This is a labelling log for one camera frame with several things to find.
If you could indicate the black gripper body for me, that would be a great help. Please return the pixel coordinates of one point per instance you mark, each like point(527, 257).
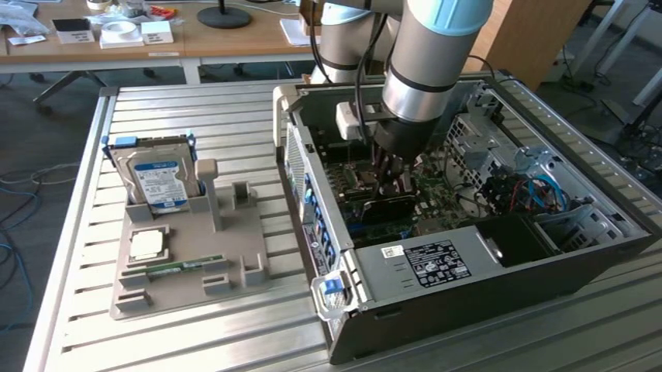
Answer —
point(405, 137)

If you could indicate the black graphics card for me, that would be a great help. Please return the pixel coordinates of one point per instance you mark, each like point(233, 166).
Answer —
point(387, 209)

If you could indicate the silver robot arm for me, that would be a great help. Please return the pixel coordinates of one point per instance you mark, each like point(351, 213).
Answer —
point(423, 77)

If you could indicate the CPU socket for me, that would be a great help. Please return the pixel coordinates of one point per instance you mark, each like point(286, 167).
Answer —
point(361, 180)

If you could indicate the green motherboard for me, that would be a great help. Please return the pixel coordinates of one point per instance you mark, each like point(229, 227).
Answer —
point(439, 193)

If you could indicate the silver drive cage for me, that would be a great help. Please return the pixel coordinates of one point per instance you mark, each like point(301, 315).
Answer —
point(475, 151)

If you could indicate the blue slot retention clip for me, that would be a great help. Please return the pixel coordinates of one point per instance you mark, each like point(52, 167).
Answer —
point(306, 184)
point(321, 233)
point(315, 218)
point(311, 202)

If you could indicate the grey power supply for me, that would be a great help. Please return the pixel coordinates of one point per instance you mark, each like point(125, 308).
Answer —
point(377, 267)

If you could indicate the blue case release latch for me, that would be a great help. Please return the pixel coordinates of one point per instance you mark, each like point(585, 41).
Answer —
point(331, 288)

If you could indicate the grey parts rack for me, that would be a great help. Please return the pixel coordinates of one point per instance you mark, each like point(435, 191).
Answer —
point(232, 232)

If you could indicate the white booklet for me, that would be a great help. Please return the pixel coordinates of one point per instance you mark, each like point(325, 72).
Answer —
point(296, 35)

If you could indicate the wooden cabinet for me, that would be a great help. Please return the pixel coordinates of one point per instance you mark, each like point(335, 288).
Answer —
point(521, 38)

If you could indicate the open PC case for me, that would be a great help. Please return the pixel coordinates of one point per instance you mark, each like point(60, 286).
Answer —
point(464, 310)

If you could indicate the silver disk bay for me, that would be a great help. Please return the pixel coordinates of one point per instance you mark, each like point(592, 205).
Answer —
point(584, 224)

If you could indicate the brown cardboard box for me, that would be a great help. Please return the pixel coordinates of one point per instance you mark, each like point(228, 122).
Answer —
point(308, 11)

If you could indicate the wooden desk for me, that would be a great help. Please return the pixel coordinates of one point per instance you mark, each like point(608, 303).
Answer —
point(232, 42)

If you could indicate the hard disk with blue carrier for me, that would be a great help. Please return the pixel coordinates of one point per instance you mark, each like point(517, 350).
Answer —
point(154, 178)

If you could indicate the black round lamp base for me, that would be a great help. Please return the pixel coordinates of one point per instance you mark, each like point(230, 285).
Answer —
point(222, 17)

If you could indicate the green RAM stick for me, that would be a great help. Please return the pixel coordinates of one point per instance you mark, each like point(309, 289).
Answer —
point(174, 265)

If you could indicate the silver CPU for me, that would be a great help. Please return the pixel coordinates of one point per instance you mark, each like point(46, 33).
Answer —
point(146, 245)

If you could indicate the small white box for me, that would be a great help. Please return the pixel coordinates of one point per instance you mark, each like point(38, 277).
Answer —
point(156, 33)

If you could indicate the orange small parts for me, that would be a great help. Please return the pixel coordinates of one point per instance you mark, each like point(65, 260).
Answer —
point(161, 12)

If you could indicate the flat white box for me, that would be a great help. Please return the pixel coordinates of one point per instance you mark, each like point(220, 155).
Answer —
point(121, 43)

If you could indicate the white tape roll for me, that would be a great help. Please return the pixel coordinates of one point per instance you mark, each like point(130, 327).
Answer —
point(120, 28)

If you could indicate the beige tape roll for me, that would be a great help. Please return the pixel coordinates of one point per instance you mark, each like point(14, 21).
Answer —
point(97, 4)

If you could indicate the black and white box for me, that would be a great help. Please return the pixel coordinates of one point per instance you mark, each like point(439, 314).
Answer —
point(73, 30)

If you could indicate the clear plastic bag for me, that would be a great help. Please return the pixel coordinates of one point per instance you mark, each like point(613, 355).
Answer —
point(17, 19)

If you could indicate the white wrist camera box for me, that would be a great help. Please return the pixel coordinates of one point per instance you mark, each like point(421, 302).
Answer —
point(351, 124)

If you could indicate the white desk frame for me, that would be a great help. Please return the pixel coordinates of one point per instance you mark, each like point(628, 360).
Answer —
point(650, 87)

